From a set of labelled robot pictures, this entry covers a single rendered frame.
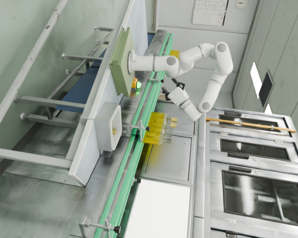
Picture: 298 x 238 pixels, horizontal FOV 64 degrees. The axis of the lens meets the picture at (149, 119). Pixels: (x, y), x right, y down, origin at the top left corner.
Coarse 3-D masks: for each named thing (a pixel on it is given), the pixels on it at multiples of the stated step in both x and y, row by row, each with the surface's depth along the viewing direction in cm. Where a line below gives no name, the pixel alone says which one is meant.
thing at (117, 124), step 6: (120, 108) 136; (114, 114) 127; (120, 114) 139; (114, 120) 142; (120, 120) 142; (114, 126) 145; (120, 126) 144; (120, 132) 147; (114, 138) 143; (114, 144) 139
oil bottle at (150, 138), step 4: (148, 132) 162; (144, 136) 159; (148, 136) 159; (152, 136) 159; (156, 136) 159; (160, 136) 159; (144, 140) 160; (148, 140) 160; (152, 140) 159; (156, 140) 158; (160, 140) 158
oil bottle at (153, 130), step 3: (150, 129) 165; (153, 129) 165; (156, 129) 165; (159, 129) 165; (162, 129) 165; (150, 132) 163; (153, 132) 163; (156, 132) 163; (159, 132) 163; (162, 132) 163; (162, 135) 162
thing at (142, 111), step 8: (168, 40) 267; (168, 48) 248; (152, 72) 206; (160, 72) 207; (152, 88) 186; (144, 96) 177; (152, 96) 177; (144, 104) 169; (136, 112) 161; (144, 112) 162; (136, 120) 155; (144, 120) 155
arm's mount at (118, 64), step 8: (120, 32) 146; (128, 32) 145; (120, 40) 143; (128, 40) 146; (120, 48) 139; (128, 48) 147; (112, 56) 136; (120, 56) 136; (128, 56) 147; (112, 64) 134; (120, 64) 133; (128, 64) 149; (112, 72) 139; (120, 72) 138; (128, 72) 151; (120, 80) 145; (128, 80) 153; (120, 88) 153; (128, 88) 155; (128, 96) 159
